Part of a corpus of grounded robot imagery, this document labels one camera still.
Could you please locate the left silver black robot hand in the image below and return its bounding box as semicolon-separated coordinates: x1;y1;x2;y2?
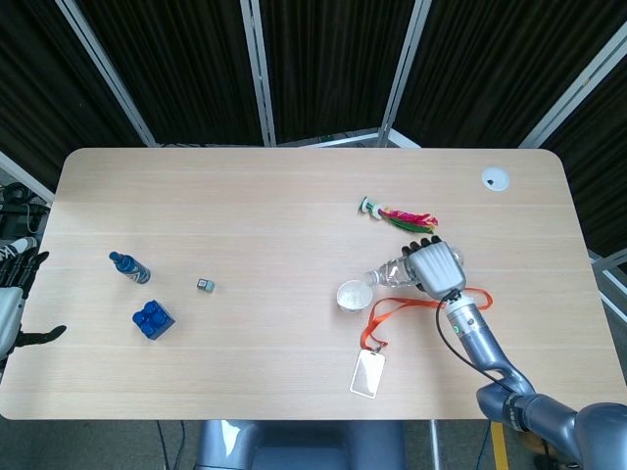
0;251;68;366

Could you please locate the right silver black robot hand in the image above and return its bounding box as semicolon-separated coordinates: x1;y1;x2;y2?
401;234;467;300

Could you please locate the transparent plastic water bottle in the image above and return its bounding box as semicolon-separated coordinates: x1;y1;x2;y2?
362;247;464;290

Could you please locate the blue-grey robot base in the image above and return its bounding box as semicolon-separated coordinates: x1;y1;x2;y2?
195;419;408;470

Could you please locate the white paper cup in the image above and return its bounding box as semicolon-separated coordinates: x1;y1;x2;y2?
335;279;373;313

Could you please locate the blue spray bottle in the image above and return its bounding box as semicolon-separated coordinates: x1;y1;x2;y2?
108;251;152;286

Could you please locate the colourful feather shuttlecock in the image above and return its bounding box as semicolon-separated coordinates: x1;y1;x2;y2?
356;196;440;236

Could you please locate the black white sneaker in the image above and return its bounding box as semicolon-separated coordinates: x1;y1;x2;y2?
0;236;39;265

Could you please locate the clear white badge holder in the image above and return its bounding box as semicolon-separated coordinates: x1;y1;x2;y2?
349;348;387;400

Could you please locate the blue building block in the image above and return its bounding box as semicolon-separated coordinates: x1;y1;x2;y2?
131;299;176;342

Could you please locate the white table leg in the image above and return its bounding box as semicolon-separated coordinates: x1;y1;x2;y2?
429;420;441;470

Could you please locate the black folding screen panel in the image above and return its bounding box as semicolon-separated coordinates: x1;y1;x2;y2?
379;0;627;148
0;0;158;197
518;33;627;256
254;0;432;147
54;0;278;148

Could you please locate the orange lanyard strap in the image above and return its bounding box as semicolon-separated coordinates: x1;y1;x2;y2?
361;287;494;352

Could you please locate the white round cable grommet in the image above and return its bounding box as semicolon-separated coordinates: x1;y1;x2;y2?
480;166;511;193

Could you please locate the black equipment with cables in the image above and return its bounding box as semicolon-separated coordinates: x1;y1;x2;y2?
0;181;50;236

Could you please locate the white metal frame base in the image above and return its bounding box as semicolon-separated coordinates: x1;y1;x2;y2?
276;127;422;148

